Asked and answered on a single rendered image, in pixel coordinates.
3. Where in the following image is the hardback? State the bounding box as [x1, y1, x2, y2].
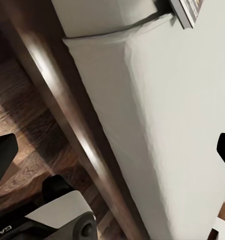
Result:
[168, 0, 204, 29]

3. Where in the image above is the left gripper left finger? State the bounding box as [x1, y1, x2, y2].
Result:
[0, 133, 19, 181]

